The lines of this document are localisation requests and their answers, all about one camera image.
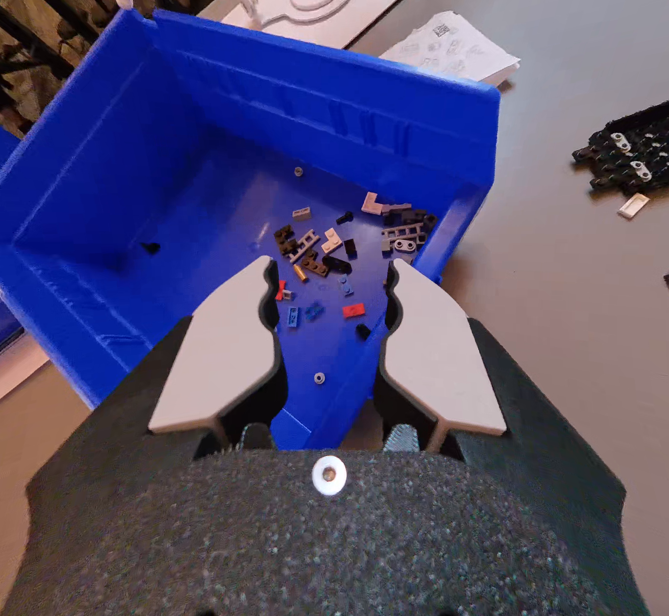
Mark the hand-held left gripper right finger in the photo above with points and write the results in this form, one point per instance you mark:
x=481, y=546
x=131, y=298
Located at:
x=444, y=365

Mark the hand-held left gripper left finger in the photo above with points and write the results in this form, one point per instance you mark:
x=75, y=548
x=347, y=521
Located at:
x=214, y=365

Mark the blue plastic bin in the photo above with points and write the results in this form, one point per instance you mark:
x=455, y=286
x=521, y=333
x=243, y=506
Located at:
x=125, y=177

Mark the black lego car chassis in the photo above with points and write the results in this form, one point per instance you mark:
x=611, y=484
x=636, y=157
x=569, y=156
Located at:
x=627, y=151

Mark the heap of loose lego parts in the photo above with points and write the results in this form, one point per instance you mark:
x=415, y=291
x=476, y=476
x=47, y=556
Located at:
x=314, y=245

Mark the small pale flat lego tile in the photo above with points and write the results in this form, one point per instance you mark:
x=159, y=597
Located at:
x=632, y=207

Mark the white printed paper bag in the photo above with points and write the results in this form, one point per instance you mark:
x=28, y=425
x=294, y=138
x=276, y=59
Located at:
x=450, y=47

